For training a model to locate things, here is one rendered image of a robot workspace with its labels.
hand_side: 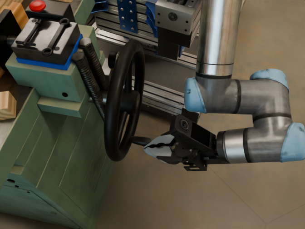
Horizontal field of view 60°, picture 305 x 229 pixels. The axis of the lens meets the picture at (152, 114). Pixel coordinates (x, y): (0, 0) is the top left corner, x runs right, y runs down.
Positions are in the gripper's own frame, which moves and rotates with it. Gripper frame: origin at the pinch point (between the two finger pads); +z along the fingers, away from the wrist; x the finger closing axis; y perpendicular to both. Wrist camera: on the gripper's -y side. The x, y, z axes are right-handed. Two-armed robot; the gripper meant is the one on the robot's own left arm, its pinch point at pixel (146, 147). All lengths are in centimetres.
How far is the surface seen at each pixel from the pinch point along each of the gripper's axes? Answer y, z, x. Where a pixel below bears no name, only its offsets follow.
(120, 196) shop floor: 55, 49, 5
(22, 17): -35.5, 16.3, 15.6
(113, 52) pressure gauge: -7.2, 17.3, 33.2
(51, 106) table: -23.0, 10.1, -1.6
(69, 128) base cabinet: -7.8, 22.6, 3.6
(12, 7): -38.4, 15.9, 15.3
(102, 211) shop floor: 52, 55, -4
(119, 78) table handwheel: -22.7, -6.6, 2.2
